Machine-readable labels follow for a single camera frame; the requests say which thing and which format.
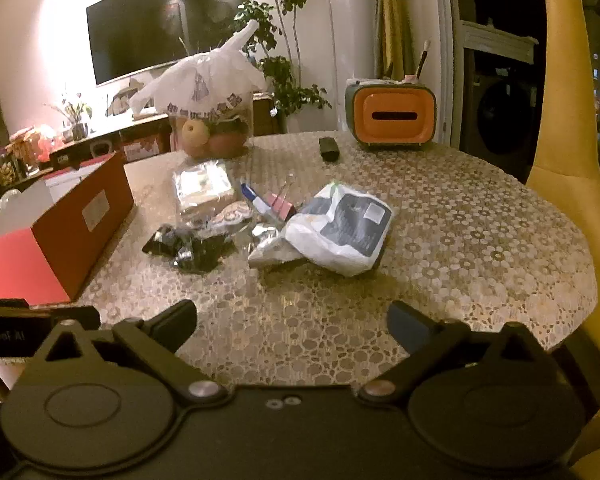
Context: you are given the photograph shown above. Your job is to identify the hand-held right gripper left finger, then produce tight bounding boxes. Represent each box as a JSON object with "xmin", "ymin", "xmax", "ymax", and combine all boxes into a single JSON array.
[{"xmin": 30, "ymin": 299, "xmax": 231, "ymax": 407}]

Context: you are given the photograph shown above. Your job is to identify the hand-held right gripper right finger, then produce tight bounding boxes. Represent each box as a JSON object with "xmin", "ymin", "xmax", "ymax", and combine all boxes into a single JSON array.
[{"xmin": 357, "ymin": 300, "xmax": 557, "ymax": 407}]

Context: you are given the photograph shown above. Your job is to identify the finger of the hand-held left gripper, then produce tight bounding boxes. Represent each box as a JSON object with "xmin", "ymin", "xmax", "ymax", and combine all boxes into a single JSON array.
[{"xmin": 27, "ymin": 306, "xmax": 102, "ymax": 333}]

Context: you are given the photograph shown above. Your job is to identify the black wrappers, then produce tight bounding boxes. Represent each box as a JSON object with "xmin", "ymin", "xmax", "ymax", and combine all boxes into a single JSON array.
[{"xmin": 142, "ymin": 222, "xmax": 234, "ymax": 275}]

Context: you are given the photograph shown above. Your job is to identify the red cardboard box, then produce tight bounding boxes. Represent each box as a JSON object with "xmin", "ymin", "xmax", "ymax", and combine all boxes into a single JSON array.
[{"xmin": 0, "ymin": 151, "xmax": 136, "ymax": 305}]

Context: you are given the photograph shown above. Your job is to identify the white black plastic pouch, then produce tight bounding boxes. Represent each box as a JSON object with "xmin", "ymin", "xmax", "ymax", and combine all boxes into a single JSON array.
[{"xmin": 282, "ymin": 182, "xmax": 396, "ymax": 278}]

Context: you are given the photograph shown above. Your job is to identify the clear plastic food packet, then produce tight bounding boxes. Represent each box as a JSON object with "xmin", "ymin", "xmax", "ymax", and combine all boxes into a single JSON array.
[{"xmin": 172, "ymin": 160, "xmax": 237, "ymax": 217}]

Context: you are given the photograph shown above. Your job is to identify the silver foil wrapper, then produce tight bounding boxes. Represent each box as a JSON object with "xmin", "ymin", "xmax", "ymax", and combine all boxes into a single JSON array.
[{"xmin": 247, "ymin": 222, "xmax": 307, "ymax": 269}]

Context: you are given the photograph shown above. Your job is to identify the patterned card packet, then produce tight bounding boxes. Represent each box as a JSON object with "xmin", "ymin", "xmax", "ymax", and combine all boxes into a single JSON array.
[{"xmin": 207, "ymin": 202, "xmax": 254, "ymax": 229}]

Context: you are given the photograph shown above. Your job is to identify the blue white small tube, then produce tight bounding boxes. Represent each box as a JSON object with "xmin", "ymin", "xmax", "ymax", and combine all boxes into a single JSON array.
[{"xmin": 240, "ymin": 183, "xmax": 264, "ymax": 211}]

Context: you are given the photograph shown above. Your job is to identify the pink binder clip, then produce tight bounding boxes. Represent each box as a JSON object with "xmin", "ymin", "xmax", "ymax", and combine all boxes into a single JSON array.
[{"xmin": 262, "ymin": 191, "xmax": 297, "ymax": 222}]

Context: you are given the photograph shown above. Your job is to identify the group of snack jars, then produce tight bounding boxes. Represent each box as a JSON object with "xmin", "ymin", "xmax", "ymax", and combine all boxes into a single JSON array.
[{"xmin": 0, "ymin": 125, "xmax": 57, "ymax": 187}]

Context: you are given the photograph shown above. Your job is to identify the red printed carton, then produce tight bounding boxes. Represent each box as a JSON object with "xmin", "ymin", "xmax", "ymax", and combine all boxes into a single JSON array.
[{"xmin": 122, "ymin": 137, "xmax": 162, "ymax": 162}]

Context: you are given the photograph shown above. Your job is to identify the red apple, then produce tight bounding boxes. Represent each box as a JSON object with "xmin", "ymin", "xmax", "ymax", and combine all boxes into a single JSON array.
[{"xmin": 209, "ymin": 130, "xmax": 249, "ymax": 159}]

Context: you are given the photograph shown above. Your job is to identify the small black remote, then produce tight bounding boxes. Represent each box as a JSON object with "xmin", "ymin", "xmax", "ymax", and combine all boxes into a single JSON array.
[{"xmin": 318, "ymin": 136, "xmax": 341, "ymax": 162}]

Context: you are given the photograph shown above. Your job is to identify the yellow apple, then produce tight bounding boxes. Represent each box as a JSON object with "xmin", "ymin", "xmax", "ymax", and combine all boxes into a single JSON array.
[{"xmin": 180, "ymin": 117, "xmax": 211, "ymax": 149}]

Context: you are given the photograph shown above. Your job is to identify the wooden television cabinet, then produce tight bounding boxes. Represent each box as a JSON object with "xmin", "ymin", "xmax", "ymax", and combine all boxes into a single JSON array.
[{"xmin": 50, "ymin": 92, "xmax": 287, "ymax": 162}]

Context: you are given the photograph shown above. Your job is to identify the potted flower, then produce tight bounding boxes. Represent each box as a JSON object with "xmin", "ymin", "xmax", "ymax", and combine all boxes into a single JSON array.
[{"xmin": 46, "ymin": 86, "xmax": 94, "ymax": 142}]

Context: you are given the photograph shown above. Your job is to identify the orange tissue box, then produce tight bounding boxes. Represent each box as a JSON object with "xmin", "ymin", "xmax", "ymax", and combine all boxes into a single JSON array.
[{"xmin": 344, "ymin": 77, "xmax": 438, "ymax": 151}]

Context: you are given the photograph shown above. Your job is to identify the washing machine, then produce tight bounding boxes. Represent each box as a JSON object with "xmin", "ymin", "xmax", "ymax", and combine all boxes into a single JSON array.
[{"xmin": 461, "ymin": 74, "xmax": 537, "ymax": 182}]

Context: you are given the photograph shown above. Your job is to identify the white plastic fruit bag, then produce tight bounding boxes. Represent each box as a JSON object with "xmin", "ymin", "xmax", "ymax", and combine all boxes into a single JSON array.
[{"xmin": 129, "ymin": 20, "xmax": 269, "ymax": 159}]

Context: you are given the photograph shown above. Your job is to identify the yellow chair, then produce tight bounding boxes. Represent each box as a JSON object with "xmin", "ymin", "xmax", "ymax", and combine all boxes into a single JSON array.
[{"xmin": 524, "ymin": 0, "xmax": 600, "ymax": 466}]

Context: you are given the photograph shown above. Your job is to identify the tall leafy plant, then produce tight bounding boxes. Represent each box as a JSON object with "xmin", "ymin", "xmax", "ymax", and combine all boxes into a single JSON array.
[{"xmin": 234, "ymin": 0, "xmax": 332, "ymax": 112}]

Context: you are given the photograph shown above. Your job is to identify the yellow curtain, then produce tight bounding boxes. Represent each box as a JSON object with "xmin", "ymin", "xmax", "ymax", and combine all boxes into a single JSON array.
[{"xmin": 374, "ymin": 0, "xmax": 417, "ymax": 82}]

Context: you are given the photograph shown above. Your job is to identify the wall television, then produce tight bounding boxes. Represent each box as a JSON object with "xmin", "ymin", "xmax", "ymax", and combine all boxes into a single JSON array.
[{"xmin": 86, "ymin": 0, "xmax": 251, "ymax": 86}]

